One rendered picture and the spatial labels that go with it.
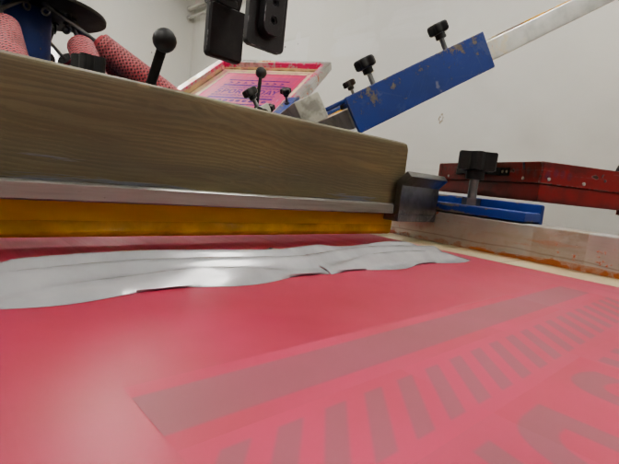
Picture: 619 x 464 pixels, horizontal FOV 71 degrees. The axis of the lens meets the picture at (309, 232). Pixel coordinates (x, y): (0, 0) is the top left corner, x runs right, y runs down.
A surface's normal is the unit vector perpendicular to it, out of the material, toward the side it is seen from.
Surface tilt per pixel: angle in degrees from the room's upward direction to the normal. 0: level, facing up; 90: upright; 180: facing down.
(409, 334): 0
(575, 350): 0
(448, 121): 90
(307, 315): 0
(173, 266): 28
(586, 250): 90
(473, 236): 90
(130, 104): 90
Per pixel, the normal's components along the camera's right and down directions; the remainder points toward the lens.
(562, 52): -0.73, 0.00
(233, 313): 0.11, -0.99
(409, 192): 0.67, 0.16
